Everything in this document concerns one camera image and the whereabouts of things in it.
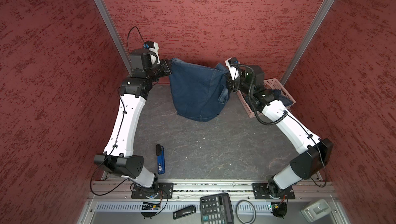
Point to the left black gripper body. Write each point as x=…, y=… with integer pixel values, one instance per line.
x=157, y=70

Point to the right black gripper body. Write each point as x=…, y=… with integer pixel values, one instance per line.
x=241, y=82

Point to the dark denim button skirt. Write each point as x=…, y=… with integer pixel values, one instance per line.
x=199, y=93

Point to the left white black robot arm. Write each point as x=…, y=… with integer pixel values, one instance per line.
x=118, y=156

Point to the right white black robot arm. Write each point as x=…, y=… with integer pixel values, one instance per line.
x=269, y=110

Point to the pink perforated plastic basket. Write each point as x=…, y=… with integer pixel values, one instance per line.
x=264, y=97

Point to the denim skirt in basket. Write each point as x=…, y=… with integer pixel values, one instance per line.
x=284, y=98

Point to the black calculator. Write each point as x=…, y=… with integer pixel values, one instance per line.
x=216, y=209

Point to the right circuit board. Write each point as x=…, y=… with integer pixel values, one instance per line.
x=279, y=210

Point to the circuit board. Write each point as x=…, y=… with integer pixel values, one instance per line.
x=279, y=210
x=146, y=206

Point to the left circuit board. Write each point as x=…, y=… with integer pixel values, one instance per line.
x=146, y=206

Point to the grey white box device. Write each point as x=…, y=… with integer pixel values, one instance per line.
x=316, y=210

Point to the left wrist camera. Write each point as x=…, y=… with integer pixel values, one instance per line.
x=153, y=47

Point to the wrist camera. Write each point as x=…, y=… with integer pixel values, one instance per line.
x=153, y=47
x=234, y=71

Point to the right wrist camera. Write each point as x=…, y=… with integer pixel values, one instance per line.
x=234, y=71

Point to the left aluminium corner post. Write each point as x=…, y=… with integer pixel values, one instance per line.
x=103, y=10

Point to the aluminium corner post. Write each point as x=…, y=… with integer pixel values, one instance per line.
x=103, y=10
x=314, y=26

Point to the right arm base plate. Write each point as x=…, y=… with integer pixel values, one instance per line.
x=269, y=191

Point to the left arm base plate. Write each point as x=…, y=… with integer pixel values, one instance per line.
x=161, y=190

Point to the right aluminium corner post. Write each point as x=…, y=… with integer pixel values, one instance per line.
x=314, y=26

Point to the aluminium front rail frame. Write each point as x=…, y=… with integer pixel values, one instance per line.
x=119, y=208

